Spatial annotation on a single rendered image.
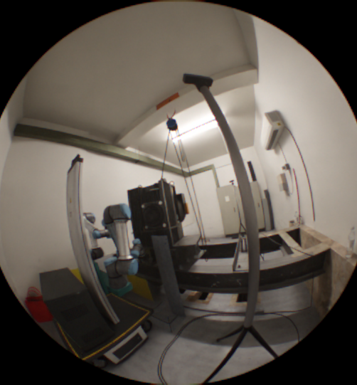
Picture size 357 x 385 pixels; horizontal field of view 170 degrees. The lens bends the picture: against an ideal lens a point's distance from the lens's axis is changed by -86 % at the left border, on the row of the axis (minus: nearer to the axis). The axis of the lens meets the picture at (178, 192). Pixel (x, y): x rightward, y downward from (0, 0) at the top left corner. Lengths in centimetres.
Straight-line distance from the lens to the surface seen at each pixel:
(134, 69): 175
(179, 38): 168
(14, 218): 206
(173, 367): 133
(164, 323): 160
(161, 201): 125
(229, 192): 405
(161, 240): 110
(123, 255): 90
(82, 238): 98
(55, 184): 202
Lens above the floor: 125
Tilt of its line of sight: 9 degrees up
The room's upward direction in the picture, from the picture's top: 10 degrees counter-clockwise
